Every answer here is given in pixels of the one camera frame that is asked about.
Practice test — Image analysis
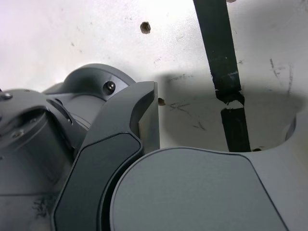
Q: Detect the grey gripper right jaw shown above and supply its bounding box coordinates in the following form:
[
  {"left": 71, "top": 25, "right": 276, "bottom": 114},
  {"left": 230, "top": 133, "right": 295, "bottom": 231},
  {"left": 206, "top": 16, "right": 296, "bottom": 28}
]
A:
[{"left": 109, "top": 101, "right": 308, "bottom": 231}]

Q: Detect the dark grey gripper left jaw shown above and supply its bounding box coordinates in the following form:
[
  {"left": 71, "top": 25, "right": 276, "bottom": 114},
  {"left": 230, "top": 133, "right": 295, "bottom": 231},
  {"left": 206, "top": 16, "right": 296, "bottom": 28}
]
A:
[{"left": 51, "top": 81, "right": 161, "bottom": 231}]

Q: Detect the black tape strip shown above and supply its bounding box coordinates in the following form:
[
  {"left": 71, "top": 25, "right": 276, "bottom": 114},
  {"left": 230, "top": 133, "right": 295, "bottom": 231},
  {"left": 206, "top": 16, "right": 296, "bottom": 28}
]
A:
[{"left": 192, "top": 0, "right": 252, "bottom": 153}]

